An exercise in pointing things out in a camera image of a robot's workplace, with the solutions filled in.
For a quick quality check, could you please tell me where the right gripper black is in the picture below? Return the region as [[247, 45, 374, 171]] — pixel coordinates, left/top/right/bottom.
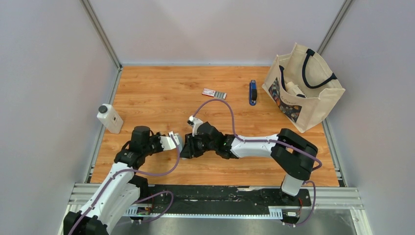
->
[[180, 131, 217, 158]]

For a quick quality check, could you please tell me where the red white staple box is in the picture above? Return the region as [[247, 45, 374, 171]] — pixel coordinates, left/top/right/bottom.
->
[[202, 88, 227, 99]]

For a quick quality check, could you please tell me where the light blue small stapler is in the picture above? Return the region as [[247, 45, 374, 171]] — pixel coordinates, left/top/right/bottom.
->
[[160, 131, 184, 153]]

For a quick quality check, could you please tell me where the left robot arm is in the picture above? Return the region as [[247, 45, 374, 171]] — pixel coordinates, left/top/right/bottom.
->
[[63, 126, 183, 235]]

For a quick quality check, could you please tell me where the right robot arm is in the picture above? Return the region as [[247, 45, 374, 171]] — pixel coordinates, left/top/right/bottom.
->
[[180, 122, 319, 205]]

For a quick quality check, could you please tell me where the white bottle black cap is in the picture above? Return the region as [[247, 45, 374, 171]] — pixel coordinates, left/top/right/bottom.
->
[[96, 104, 124, 134]]

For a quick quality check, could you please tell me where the white item inside bag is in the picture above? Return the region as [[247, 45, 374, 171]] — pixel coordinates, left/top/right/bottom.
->
[[285, 82, 306, 98]]

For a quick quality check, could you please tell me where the canvas tote bag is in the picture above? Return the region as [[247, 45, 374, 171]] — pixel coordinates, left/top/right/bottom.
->
[[262, 44, 346, 133]]

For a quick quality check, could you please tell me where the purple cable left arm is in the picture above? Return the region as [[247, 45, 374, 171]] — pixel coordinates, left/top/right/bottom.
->
[[67, 135, 181, 235]]

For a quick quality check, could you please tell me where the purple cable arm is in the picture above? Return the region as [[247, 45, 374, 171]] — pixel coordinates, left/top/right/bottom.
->
[[67, 135, 181, 235], [192, 98, 323, 227]]

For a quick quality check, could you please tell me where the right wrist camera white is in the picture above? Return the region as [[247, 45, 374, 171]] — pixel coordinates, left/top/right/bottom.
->
[[187, 116, 204, 137]]

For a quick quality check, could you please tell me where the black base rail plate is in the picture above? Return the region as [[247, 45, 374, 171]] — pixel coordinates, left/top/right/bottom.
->
[[140, 185, 312, 215]]

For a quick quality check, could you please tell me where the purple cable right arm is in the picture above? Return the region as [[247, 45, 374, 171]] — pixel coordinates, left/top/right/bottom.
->
[[192, 98, 323, 227]]

